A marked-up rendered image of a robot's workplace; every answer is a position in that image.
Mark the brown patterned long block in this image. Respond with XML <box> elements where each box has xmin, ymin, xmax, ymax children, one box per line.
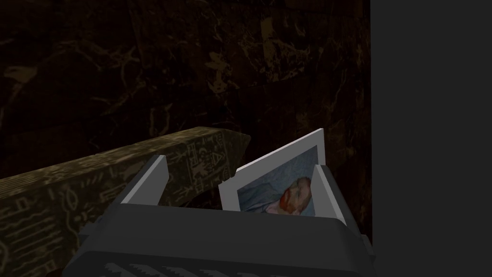
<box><xmin>0</xmin><ymin>126</ymin><xmax>252</xmax><ymax>277</ymax></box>

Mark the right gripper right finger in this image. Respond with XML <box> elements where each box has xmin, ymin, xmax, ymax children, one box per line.
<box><xmin>310</xmin><ymin>164</ymin><xmax>348</xmax><ymax>227</ymax></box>

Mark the white framed portrait picture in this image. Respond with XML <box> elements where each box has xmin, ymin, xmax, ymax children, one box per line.
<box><xmin>218</xmin><ymin>128</ymin><xmax>327</xmax><ymax>217</ymax></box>

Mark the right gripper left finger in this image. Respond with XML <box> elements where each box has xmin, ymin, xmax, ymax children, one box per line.
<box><xmin>120</xmin><ymin>154</ymin><xmax>170</xmax><ymax>206</ymax></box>

